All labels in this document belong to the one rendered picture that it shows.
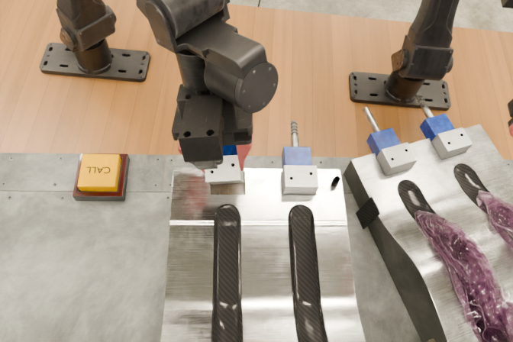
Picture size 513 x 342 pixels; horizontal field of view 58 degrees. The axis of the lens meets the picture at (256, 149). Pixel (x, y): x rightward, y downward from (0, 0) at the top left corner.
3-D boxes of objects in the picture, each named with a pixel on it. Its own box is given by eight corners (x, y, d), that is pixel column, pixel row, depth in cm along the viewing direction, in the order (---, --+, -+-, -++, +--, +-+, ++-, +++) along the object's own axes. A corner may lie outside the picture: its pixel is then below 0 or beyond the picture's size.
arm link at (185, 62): (246, 86, 55) (239, 34, 51) (209, 108, 53) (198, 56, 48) (210, 67, 59) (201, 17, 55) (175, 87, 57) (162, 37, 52)
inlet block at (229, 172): (208, 100, 72) (201, 91, 66) (240, 98, 71) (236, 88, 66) (211, 184, 70) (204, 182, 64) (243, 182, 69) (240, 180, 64)
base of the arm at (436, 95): (469, 87, 84) (462, 57, 87) (361, 76, 83) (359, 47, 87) (450, 111, 91) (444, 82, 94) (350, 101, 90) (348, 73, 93)
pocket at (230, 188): (210, 177, 74) (210, 167, 70) (243, 178, 74) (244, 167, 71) (210, 204, 71) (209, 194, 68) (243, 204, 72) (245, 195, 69)
